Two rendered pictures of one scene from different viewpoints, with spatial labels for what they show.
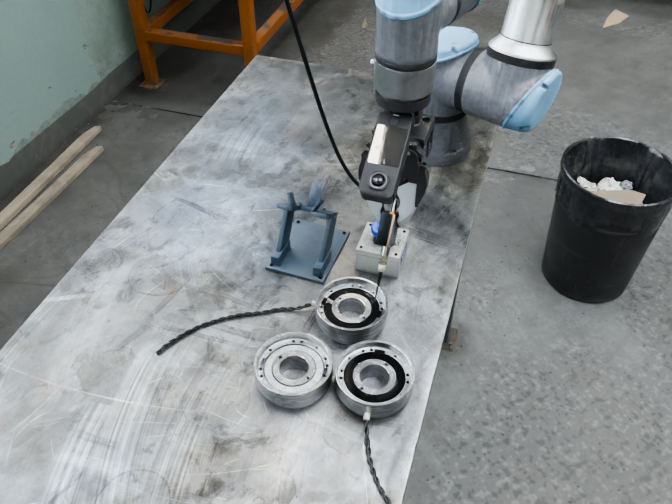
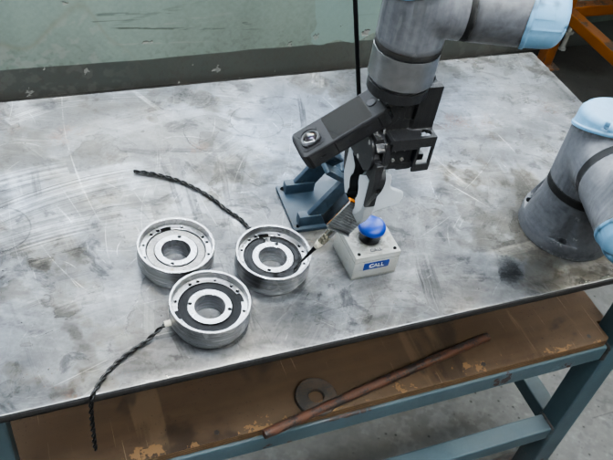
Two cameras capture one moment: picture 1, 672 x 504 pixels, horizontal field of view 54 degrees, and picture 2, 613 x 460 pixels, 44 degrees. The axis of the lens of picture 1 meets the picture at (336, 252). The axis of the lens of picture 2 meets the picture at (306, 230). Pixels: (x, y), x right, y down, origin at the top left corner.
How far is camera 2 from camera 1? 0.58 m
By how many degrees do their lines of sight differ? 32
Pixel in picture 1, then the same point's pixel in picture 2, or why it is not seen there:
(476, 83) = (597, 174)
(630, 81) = not seen: outside the picture
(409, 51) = (387, 32)
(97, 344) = (116, 137)
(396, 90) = (371, 67)
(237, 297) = (229, 187)
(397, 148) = (348, 124)
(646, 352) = not seen: outside the picture
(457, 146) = (570, 240)
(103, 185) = not seen: hidden behind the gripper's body
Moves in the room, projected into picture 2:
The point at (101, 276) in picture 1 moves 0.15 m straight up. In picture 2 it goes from (180, 104) to (181, 27)
